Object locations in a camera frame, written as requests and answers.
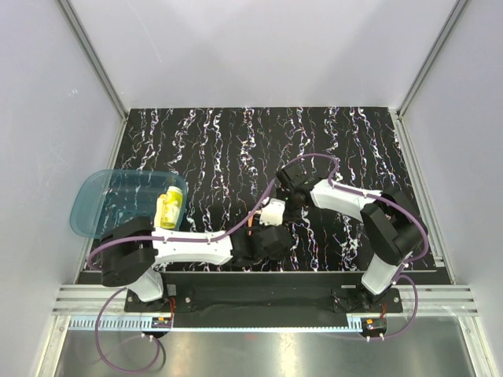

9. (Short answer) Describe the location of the yellow white patterned towel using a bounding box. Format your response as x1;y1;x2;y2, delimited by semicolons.
154;186;184;229

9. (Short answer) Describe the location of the blue transparent plastic bin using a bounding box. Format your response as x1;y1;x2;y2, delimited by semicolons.
70;170;188;239

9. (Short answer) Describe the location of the orange blue dotted towel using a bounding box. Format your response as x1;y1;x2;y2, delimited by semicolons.
247;210;262;236

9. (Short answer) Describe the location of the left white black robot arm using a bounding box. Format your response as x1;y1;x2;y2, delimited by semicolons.
97;216;293;311

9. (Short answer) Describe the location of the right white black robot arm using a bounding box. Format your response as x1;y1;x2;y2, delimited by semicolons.
278;176;429;312

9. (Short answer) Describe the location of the black marble pattern mat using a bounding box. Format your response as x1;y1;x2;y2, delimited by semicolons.
78;106;438;273

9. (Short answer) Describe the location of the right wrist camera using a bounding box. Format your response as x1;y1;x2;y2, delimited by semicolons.
276;163;323;194

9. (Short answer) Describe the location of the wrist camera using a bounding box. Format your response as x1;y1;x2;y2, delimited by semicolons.
276;163;323;194
259;198;285;226

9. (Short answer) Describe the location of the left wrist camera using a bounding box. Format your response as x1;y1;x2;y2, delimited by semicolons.
259;198;285;226

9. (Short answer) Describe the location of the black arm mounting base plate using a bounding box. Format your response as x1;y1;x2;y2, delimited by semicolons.
125;272;403;314

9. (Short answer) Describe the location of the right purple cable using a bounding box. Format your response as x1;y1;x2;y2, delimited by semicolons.
286;153;429;339

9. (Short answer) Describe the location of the grey slotted cable duct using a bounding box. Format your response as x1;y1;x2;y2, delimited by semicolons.
69;315;362;333

